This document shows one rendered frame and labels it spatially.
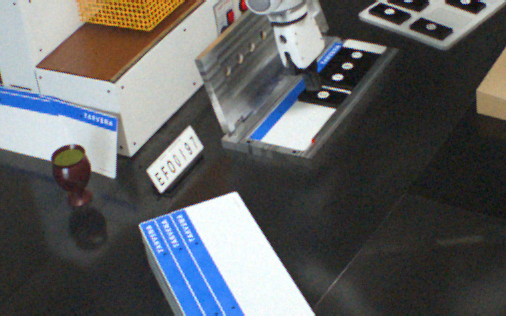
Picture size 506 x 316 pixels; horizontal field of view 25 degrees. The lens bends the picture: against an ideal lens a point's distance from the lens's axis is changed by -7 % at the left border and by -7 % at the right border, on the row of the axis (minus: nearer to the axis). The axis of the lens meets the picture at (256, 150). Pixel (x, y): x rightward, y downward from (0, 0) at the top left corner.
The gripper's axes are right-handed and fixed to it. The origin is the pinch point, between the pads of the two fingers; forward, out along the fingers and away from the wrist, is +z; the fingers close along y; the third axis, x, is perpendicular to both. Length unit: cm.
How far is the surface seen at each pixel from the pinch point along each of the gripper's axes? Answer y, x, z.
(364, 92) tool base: 8.3, -6.0, 7.9
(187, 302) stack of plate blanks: -68, -12, 2
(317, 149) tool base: -13.4, -5.9, 7.8
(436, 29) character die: 39.5, -10.5, 9.2
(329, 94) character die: 3.8, -0.2, 5.7
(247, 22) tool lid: 2.2, 12.7, -13.1
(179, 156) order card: -26.3, 17.4, 1.6
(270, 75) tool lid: 1.5, 11.1, -0.4
